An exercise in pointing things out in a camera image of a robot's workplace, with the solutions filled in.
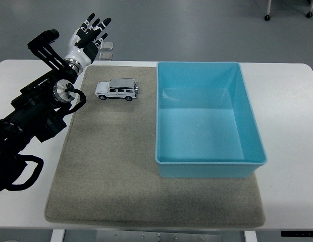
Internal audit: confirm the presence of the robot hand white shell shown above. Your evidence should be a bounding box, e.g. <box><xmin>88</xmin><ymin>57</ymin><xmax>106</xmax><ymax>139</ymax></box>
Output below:
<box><xmin>64</xmin><ymin>13</ymin><xmax>112</xmax><ymax>66</ymax></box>

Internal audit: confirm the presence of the white toy car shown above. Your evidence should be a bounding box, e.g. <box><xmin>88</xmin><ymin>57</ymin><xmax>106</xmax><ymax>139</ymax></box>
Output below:
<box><xmin>95</xmin><ymin>77</ymin><xmax>139</xmax><ymax>102</ymax></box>

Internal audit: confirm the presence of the blue plastic box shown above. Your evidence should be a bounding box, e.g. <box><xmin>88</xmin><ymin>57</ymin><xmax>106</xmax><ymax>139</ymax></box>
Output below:
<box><xmin>154</xmin><ymin>61</ymin><xmax>268</xmax><ymax>178</ymax></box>

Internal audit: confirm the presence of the grey-beige felt mat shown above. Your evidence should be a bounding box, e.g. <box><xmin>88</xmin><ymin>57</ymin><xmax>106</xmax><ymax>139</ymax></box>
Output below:
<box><xmin>44</xmin><ymin>65</ymin><xmax>266</xmax><ymax>227</ymax></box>

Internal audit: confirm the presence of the white table leg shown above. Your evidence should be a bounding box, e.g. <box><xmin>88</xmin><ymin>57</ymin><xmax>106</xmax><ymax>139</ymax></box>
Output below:
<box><xmin>243</xmin><ymin>230</ymin><xmax>258</xmax><ymax>242</ymax></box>
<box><xmin>50</xmin><ymin>229</ymin><xmax>66</xmax><ymax>242</ymax></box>

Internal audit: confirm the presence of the white cart leg with caster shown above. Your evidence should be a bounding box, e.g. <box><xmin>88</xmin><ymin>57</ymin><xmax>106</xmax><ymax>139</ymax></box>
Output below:
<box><xmin>305</xmin><ymin>0</ymin><xmax>313</xmax><ymax>19</ymax></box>
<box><xmin>264</xmin><ymin>0</ymin><xmax>273</xmax><ymax>22</ymax></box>

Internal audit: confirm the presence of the grey metal plate with screws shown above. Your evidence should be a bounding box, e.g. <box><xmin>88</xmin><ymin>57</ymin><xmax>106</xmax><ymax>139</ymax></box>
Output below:
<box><xmin>95</xmin><ymin>229</ymin><xmax>223</xmax><ymax>242</ymax></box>

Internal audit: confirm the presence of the black table control panel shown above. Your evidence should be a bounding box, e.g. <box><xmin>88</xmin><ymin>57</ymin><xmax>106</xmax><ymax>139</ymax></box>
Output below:
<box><xmin>280</xmin><ymin>230</ymin><xmax>313</xmax><ymax>238</ymax></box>

